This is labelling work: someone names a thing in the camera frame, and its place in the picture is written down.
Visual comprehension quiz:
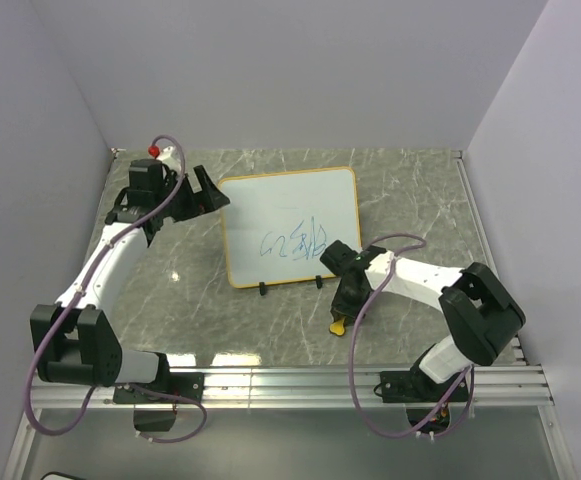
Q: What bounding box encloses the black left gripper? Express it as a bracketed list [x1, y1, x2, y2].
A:
[154, 165, 228, 222]

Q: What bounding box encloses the yellow black whiteboard eraser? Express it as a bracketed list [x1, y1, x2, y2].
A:
[329, 311, 353, 337]

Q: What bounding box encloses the yellow framed whiteboard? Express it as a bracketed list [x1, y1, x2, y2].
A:
[219, 167, 361, 289]

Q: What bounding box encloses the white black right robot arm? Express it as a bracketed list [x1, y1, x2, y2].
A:
[169, 168, 525, 401]

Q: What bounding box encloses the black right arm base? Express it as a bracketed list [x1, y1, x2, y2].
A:
[373, 368, 474, 436]

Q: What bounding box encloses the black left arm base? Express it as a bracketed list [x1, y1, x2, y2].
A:
[112, 372, 208, 444]

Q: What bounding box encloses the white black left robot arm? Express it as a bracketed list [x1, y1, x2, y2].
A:
[30, 159, 230, 402]

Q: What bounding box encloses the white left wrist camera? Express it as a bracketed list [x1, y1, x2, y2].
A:
[148, 145, 182, 174]

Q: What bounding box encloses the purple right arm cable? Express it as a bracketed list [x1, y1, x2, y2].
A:
[349, 233, 476, 440]

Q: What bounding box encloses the aluminium side rail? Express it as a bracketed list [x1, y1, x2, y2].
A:
[451, 150, 529, 366]

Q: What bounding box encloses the aluminium mounting rail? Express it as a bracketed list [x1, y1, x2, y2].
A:
[31, 365, 554, 410]

